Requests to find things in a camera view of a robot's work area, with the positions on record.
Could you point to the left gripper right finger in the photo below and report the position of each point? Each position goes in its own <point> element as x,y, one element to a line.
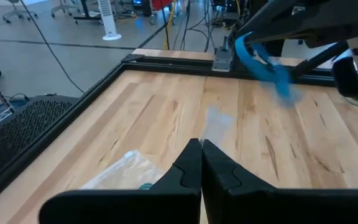
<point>275,208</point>

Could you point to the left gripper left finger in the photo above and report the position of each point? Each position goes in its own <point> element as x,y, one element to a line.
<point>120,208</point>

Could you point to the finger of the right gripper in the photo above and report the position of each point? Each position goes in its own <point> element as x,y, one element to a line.
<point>322,7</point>
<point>322,31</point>

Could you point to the clear plastic zip bag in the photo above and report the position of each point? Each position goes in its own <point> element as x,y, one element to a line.
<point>216,124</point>
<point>126,174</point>

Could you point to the red wheeled cart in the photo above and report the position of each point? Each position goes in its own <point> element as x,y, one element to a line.
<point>162,3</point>

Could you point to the white tower fan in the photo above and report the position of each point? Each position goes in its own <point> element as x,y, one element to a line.
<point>108,18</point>

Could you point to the black desk leg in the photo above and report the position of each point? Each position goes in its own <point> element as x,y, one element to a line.
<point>86,9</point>

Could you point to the grey office chair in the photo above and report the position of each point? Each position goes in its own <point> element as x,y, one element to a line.
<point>19,13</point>

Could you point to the black aluminium table frame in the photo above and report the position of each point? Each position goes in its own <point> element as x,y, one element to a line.
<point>65,119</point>

